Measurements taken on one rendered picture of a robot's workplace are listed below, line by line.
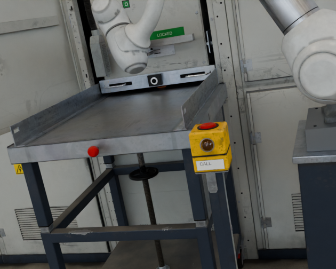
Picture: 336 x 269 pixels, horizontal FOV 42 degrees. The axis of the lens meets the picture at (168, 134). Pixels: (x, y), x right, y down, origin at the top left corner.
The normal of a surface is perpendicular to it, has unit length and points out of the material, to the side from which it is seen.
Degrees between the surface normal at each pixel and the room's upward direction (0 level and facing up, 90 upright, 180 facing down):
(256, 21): 90
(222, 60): 90
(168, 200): 90
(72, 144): 90
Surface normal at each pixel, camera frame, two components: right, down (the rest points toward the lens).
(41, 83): 0.84, 0.00
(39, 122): 0.96, -0.10
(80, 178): -0.24, 0.30
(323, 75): -0.47, 0.36
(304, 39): -0.61, 0.05
